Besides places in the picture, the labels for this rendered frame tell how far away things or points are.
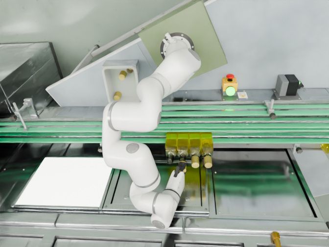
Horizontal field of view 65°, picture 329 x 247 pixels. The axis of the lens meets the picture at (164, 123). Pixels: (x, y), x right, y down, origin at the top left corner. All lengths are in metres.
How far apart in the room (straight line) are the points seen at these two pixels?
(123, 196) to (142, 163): 0.56
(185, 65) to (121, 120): 0.26
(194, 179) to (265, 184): 0.34
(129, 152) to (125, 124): 0.08
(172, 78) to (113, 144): 0.27
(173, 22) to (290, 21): 0.53
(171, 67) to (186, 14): 0.41
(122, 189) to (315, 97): 1.03
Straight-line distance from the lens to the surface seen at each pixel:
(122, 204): 1.23
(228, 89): 1.32
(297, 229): 1.22
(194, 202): 1.21
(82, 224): 1.23
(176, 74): 0.82
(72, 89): 1.56
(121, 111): 0.73
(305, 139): 1.48
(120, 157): 0.73
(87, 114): 1.50
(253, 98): 1.37
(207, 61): 1.25
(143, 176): 0.76
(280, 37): 1.38
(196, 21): 1.19
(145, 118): 0.69
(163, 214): 0.94
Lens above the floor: 1.99
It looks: 53 degrees down
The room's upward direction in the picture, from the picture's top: 173 degrees counter-clockwise
